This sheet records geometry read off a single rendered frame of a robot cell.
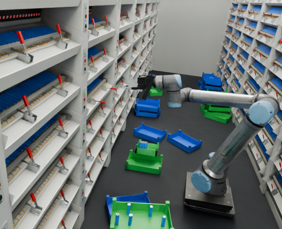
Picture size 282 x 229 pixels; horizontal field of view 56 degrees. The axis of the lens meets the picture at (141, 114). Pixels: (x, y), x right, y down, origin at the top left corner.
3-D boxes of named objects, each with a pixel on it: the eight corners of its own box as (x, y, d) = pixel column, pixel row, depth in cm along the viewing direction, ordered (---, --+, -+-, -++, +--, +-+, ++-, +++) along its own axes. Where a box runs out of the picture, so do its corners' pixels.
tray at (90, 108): (110, 90, 202) (115, 79, 198) (83, 123, 147) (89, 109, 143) (86, 79, 202) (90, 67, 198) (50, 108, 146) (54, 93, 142)
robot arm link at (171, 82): (182, 90, 172) (181, 74, 169) (162, 91, 174) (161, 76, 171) (182, 87, 181) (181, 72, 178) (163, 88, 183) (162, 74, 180)
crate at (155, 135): (165, 136, 293) (166, 130, 290) (158, 143, 276) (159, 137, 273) (141, 128, 305) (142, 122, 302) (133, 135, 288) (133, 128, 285)
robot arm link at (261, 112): (214, 186, 186) (287, 107, 142) (202, 198, 174) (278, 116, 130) (197, 171, 192) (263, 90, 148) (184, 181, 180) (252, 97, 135)
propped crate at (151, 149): (138, 146, 267) (139, 139, 266) (158, 150, 265) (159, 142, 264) (134, 153, 237) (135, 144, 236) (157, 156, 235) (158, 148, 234)
